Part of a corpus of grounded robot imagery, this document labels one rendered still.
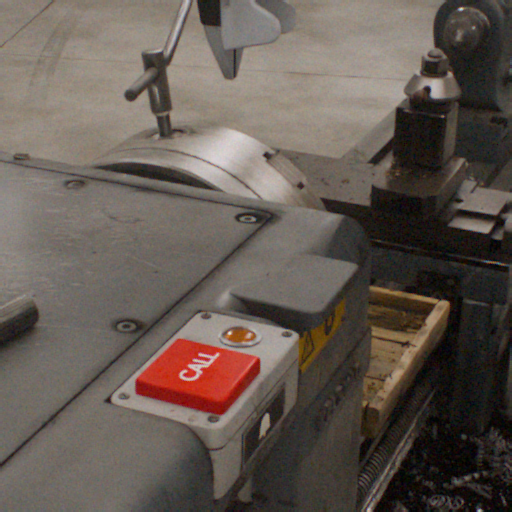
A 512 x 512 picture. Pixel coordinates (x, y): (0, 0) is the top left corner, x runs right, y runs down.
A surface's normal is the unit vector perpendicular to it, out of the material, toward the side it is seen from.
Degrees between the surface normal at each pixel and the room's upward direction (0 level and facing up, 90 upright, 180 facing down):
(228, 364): 0
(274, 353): 0
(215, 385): 0
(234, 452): 90
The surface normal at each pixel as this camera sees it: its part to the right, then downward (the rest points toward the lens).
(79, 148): 0.03, -0.91
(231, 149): 0.28, -0.82
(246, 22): -0.37, 0.43
